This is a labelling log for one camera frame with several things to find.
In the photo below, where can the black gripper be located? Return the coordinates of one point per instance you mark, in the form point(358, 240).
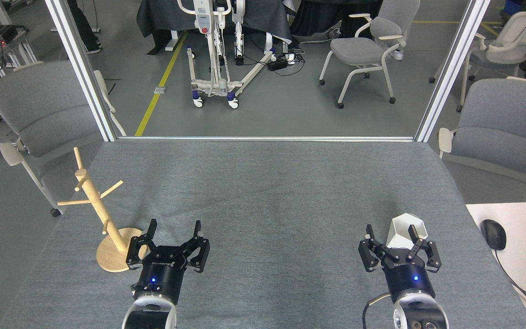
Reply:
point(160, 278)
point(407, 278)

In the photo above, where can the white faceted cup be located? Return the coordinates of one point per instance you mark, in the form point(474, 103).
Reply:
point(400, 228)

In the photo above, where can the wooden cup rack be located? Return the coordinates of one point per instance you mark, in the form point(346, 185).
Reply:
point(112, 256)

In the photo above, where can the black computer mouse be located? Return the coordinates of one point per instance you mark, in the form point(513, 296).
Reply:
point(493, 234)

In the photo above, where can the metal floor plate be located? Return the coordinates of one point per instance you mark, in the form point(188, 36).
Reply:
point(160, 90)

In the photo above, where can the grey office chair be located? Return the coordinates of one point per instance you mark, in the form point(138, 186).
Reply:
point(505, 123)
point(518, 27)
point(39, 105)
point(359, 50)

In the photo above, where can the yellow floor tape line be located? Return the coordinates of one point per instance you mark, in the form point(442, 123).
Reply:
point(171, 59)

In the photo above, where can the black power strip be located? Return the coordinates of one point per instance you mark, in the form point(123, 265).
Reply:
point(276, 64)

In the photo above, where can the black cloth covered table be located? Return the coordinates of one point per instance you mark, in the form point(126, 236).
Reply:
point(162, 18)
point(318, 13)

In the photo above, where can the white stand on wheels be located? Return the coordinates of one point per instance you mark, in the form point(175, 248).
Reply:
point(202, 18)

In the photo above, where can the person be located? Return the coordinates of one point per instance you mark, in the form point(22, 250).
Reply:
point(82, 23)

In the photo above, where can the metal equipment cart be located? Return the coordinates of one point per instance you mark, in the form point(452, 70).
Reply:
point(2, 36)

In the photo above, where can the silver frame rail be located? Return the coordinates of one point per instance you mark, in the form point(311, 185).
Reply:
point(263, 138)

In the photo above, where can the silver frame post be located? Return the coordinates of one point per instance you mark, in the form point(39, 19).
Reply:
point(78, 59)
point(450, 68)

